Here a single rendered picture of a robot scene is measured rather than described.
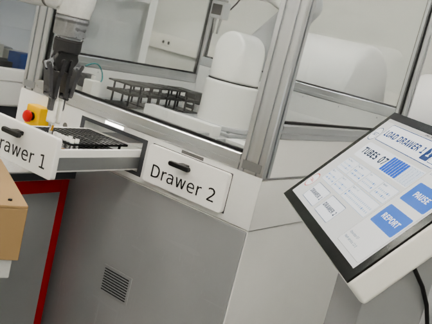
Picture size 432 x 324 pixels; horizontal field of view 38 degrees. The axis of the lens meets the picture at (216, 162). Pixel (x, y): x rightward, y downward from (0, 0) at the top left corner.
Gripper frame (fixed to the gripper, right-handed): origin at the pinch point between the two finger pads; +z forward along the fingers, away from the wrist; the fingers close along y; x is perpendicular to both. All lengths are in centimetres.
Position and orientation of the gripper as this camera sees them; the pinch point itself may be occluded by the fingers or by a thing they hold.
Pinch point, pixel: (54, 110)
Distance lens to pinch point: 181.3
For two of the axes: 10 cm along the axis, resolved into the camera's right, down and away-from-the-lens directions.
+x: -7.8, -3.0, 5.5
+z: -2.3, 9.5, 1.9
